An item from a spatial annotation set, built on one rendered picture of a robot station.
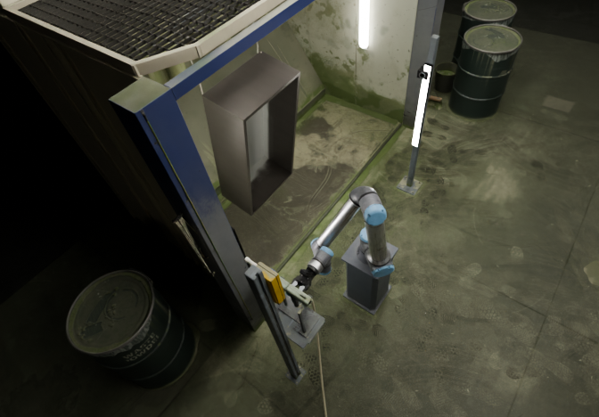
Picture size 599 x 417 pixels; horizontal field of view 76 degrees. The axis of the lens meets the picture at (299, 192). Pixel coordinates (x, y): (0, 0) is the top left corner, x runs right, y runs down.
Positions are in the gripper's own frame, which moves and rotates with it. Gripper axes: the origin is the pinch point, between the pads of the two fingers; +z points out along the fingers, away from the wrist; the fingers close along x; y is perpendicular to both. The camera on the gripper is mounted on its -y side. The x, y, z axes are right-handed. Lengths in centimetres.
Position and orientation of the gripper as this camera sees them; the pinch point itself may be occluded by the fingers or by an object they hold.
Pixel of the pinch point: (291, 294)
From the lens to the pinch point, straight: 224.8
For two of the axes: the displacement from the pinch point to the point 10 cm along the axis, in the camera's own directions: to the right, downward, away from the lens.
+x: -8.0, -4.2, 4.3
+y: 0.7, 6.4, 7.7
